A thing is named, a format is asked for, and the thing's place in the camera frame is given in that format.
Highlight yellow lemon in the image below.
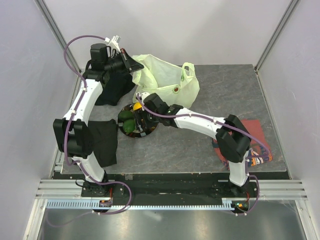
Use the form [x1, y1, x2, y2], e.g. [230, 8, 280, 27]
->
[132, 102, 142, 112]

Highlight red printed t-shirt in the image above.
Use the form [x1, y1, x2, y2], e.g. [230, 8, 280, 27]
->
[211, 118, 274, 172]

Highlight grey cable duct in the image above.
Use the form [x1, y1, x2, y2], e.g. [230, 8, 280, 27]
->
[46, 199, 236, 211]

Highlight right aluminium frame post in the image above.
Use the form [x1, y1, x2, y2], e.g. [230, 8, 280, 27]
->
[254, 0, 300, 74]

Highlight purple cable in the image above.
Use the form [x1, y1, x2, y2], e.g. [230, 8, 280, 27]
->
[63, 35, 113, 186]
[135, 93, 271, 216]

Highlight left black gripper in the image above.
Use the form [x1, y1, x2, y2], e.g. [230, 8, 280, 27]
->
[104, 48, 144, 76]

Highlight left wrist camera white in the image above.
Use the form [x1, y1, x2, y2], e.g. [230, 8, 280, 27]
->
[104, 35, 121, 52]

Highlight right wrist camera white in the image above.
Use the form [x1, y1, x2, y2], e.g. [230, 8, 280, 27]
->
[137, 92, 150, 102]

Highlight aluminium frame post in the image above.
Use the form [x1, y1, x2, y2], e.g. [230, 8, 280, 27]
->
[254, 0, 300, 74]
[34, 0, 81, 72]

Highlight light green plastic bag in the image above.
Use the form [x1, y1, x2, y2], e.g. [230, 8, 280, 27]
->
[132, 54, 200, 109]

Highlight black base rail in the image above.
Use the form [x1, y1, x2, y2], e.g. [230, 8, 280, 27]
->
[75, 178, 258, 206]

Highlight black cloth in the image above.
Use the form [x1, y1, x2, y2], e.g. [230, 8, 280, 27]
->
[95, 73, 135, 106]
[88, 119, 118, 168]

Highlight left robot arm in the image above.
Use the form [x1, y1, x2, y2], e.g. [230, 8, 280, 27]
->
[53, 43, 144, 197]

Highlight left aluminium frame post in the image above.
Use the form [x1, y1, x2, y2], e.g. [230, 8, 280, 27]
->
[34, 0, 81, 72]

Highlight green avocado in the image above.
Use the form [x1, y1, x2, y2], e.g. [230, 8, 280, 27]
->
[118, 110, 135, 122]
[122, 119, 136, 134]

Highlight black cloth back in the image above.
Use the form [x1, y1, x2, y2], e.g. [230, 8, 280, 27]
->
[95, 73, 135, 106]

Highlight black cloth front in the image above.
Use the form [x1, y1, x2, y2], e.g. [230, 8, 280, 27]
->
[88, 119, 118, 168]

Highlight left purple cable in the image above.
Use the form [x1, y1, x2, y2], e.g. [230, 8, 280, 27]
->
[63, 35, 113, 186]

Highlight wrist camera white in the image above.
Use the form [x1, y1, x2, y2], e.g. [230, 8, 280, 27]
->
[104, 35, 121, 52]
[137, 92, 150, 102]

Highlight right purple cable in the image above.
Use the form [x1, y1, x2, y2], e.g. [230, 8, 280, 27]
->
[135, 93, 271, 216]

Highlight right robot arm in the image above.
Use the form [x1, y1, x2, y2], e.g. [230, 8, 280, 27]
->
[135, 92, 251, 197]

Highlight patterned round plate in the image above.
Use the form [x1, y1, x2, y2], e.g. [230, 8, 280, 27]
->
[117, 102, 158, 138]

